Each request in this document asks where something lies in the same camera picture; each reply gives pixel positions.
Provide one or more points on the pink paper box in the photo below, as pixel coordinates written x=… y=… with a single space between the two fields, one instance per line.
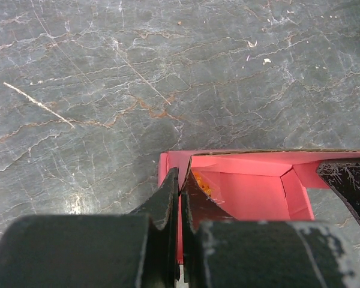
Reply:
x=258 y=184

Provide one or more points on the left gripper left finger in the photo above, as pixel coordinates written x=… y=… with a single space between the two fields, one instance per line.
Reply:
x=137 y=249

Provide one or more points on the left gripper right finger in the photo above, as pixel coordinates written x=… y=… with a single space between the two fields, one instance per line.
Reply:
x=220 y=251

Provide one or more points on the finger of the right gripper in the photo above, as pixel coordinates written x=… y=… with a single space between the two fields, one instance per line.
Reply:
x=342 y=176

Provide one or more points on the small plastic snack packet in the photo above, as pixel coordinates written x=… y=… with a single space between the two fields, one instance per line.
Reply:
x=209 y=182

